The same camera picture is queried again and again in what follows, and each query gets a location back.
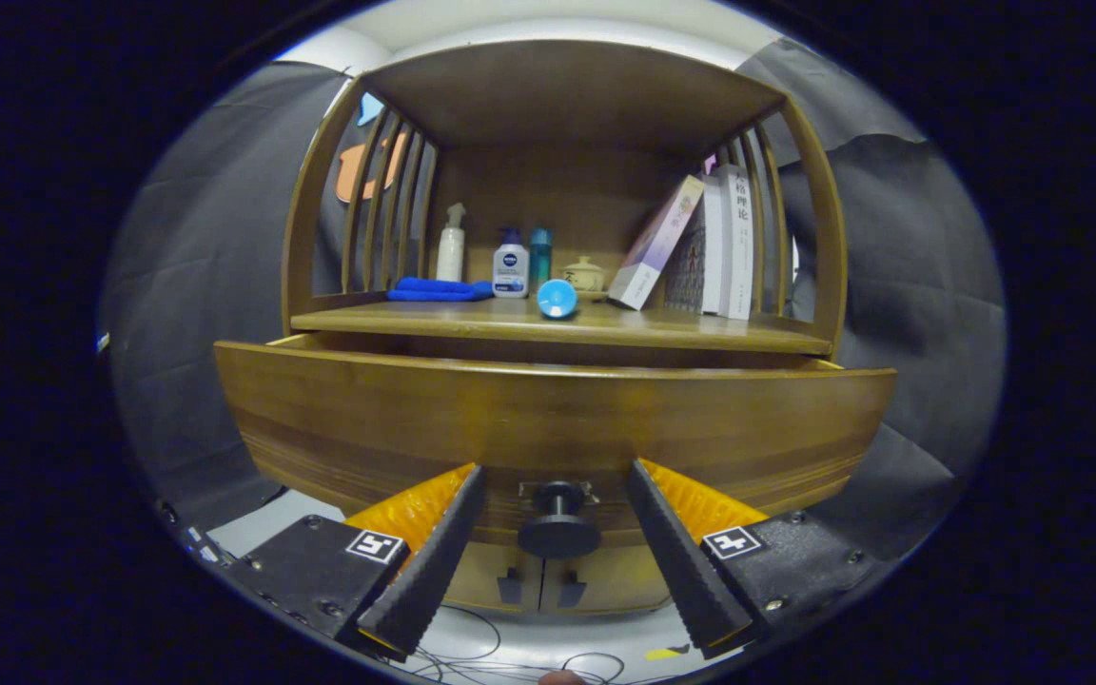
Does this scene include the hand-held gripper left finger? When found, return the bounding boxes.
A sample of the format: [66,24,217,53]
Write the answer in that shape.
[223,464,488,657]

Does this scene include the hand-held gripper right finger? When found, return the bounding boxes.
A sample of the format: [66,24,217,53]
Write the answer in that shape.
[626,460,884,659]

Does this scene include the wooden drawer with black knob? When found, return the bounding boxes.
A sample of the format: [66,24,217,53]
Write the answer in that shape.
[213,331,898,560]

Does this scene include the blue gradient cosmetic tube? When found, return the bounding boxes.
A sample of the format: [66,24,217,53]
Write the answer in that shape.
[537,279,578,320]

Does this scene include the wooden cabinet door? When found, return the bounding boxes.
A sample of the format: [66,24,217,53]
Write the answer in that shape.
[538,547,673,615]
[443,542,544,615]

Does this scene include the wooden countertop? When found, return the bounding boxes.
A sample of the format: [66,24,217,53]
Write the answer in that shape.
[291,295,834,358]

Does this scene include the wooden cabinet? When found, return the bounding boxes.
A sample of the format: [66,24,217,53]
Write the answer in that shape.
[282,38,849,615]

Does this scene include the blue folded towel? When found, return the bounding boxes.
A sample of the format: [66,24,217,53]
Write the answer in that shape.
[387,277,495,303]

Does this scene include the patterned cover book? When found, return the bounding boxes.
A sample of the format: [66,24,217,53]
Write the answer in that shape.
[664,176,728,315]

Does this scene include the lidded ceramic teacup with saucer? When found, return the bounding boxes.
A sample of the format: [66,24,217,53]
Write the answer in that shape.
[562,256,608,294]

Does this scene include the white lotion bottle blue cap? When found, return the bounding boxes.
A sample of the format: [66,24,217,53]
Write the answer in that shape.
[493,227,530,300]

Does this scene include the white pump bottle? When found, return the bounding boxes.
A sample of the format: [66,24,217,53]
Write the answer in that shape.
[436,203,466,283]

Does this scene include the purple cover book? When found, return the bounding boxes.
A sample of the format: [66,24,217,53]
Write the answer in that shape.
[607,175,706,311]

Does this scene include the white spine book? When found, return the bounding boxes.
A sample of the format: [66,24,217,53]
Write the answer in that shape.
[721,164,756,321]

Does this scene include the teal glass bottle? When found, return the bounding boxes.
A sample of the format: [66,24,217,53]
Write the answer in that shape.
[529,228,554,291]

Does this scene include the black floor cables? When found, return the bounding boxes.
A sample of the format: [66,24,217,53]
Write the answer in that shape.
[396,604,635,685]

